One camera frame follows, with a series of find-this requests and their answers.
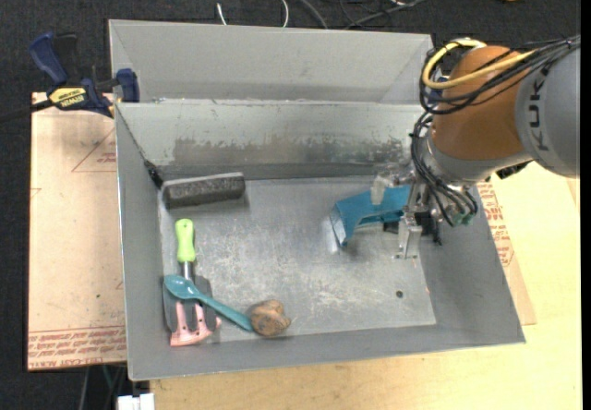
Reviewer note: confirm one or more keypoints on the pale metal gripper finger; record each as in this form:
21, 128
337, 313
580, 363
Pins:
401, 242
414, 242

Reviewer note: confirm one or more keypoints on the blue plastic scraper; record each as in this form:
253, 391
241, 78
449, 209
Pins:
365, 212

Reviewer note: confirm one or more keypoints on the grey metal bin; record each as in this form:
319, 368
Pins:
295, 242

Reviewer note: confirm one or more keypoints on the brown walnut-shaped toy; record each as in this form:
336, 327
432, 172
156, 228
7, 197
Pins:
268, 318

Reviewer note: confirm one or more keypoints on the teal plastic spoon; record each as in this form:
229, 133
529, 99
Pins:
217, 304

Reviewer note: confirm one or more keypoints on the dark green flat block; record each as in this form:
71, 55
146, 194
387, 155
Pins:
203, 190

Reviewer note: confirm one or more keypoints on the pink plastic toy piece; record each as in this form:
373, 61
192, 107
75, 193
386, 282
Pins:
187, 329

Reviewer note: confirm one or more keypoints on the brown cardboard board, red print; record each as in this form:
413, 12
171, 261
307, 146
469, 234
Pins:
74, 223

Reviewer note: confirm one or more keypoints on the black cylinder on white bracket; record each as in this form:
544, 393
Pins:
431, 225

